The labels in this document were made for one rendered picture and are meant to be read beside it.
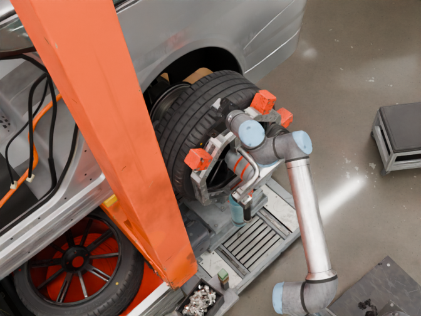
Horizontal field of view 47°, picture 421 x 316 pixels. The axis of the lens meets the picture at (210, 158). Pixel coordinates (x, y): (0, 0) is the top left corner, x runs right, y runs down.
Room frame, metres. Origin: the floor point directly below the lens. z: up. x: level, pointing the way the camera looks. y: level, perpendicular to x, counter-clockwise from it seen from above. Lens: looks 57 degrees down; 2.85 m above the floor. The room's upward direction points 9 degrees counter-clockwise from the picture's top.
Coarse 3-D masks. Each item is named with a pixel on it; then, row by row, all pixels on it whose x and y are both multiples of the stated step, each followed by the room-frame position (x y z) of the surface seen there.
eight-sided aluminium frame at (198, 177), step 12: (252, 108) 1.35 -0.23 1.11; (264, 120) 1.33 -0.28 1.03; (276, 120) 1.37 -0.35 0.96; (228, 132) 1.26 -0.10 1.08; (216, 144) 1.19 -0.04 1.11; (216, 156) 1.16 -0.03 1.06; (192, 180) 1.13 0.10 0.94; (204, 180) 1.11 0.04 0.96; (240, 180) 1.29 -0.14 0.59; (204, 192) 1.11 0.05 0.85; (216, 192) 1.19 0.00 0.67; (228, 192) 1.21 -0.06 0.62; (204, 204) 1.10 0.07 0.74
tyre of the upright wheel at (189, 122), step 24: (216, 72) 1.57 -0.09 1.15; (192, 96) 1.43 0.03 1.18; (216, 96) 1.41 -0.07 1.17; (240, 96) 1.39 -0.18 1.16; (168, 120) 1.36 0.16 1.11; (192, 120) 1.31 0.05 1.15; (216, 120) 1.28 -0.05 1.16; (168, 144) 1.27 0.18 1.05; (192, 144) 1.21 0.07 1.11; (168, 168) 1.21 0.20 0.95; (192, 192) 1.16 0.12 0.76
